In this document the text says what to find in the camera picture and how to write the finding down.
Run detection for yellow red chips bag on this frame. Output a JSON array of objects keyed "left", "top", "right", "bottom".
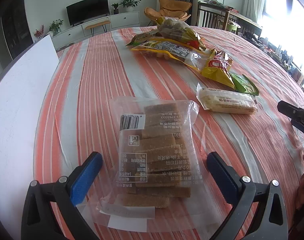
[{"left": 201, "top": 49, "right": 235, "bottom": 89}]

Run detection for black television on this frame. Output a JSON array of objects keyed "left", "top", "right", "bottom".
[{"left": 66, "top": 0, "right": 110, "bottom": 25}]

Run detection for yellow clear peanut bag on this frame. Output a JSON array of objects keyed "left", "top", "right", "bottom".
[{"left": 127, "top": 33, "right": 217, "bottom": 72}]

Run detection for red flower vase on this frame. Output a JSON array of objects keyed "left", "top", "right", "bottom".
[{"left": 33, "top": 24, "right": 45, "bottom": 41}]

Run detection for orange lounge chair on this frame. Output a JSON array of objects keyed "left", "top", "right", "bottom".
[{"left": 144, "top": 0, "right": 192, "bottom": 23}]

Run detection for wooden side table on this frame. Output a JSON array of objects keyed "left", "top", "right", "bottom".
[{"left": 196, "top": 1, "right": 262, "bottom": 37}]

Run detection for green snack packet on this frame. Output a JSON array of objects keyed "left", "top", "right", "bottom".
[{"left": 230, "top": 73, "right": 259, "bottom": 96}]

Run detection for gold clear nut bag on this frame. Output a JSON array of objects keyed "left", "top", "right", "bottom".
[{"left": 156, "top": 16, "right": 206, "bottom": 51}]

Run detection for white board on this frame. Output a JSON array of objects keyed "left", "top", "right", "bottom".
[{"left": 0, "top": 35, "right": 59, "bottom": 238}]

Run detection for white tv cabinet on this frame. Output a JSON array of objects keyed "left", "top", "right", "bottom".
[{"left": 52, "top": 11, "right": 140, "bottom": 51}]

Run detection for clear bag brown biscuit bars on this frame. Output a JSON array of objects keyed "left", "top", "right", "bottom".
[{"left": 94, "top": 96, "right": 220, "bottom": 236}]

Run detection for wooden stool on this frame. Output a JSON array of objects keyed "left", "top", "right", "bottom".
[{"left": 85, "top": 20, "right": 111, "bottom": 36}]

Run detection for green potted plant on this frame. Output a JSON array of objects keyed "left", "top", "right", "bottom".
[{"left": 120, "top": 0, "right": 141, "bottom": 12}]

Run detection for striped orange grey tablecloth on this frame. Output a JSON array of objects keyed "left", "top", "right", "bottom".
[{"left": 21, "top": 28, "right": 304, "bottom": 239}]

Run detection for white rice cake package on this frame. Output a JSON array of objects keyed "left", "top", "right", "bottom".
[{"left": 196, "top": 84, "right": 257, "bottom": 115}]

